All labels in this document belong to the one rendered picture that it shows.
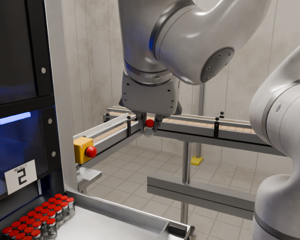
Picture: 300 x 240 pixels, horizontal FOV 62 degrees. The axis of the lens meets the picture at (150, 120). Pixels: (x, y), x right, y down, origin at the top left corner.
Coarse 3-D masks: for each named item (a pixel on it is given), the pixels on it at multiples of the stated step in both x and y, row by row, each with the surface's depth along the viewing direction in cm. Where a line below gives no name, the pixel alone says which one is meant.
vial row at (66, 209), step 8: (72, 200) 69; (56, 208) 66; (64, 208) 67; (72, 208) 70; (48, 216) 63; (56, 216) 65; (64, 216) 68; (32, 224) 60; (40, 224) 60; (56, 224) 65; (24, 232) 58; (40, 232) 60
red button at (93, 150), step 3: (90, 147) 84; (93, 147) 85; (87, 150) 84; (90, 150) 83; (93, 150) 84; (96, 150) 86; (87, 153) 84; (90, 153) 83; (93, 153) 84; (96, 153) 86; (87, 156) 84; (90, 156) 84; (93, 156) 85
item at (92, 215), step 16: (80, 208) 74; (96, 208) 73; (112, 208) 70; (64, 224) 67; (80, 224) 67; (96, 224) 67; (112, 224) 67; (128, 224) 67; (144, 224) 66; (160, 224) 64
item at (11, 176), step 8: (32, 160) 66; (16, 168) 62; (32, 168) 67; (8, 176) 60; (16, 176) 62; (24, 176) 65; (32, 176) 67; (8, 184) 61; (16, 184) 63; (24, 184) 65; (8, 192) 61
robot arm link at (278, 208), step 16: (288, 96) 37; (272, 112) 38; (288, 112) 35; (272, 128) 38; (288, 128) 34; (272, 144) 40; (288, 144) 35; (272, 176) 45; (288, 176) 42; (272, 192) 38; (288, 192) 35; (256, 208) 43; (272, 208) 39; (288, 208) 37; (272, 224) 40; (288, 224) 38
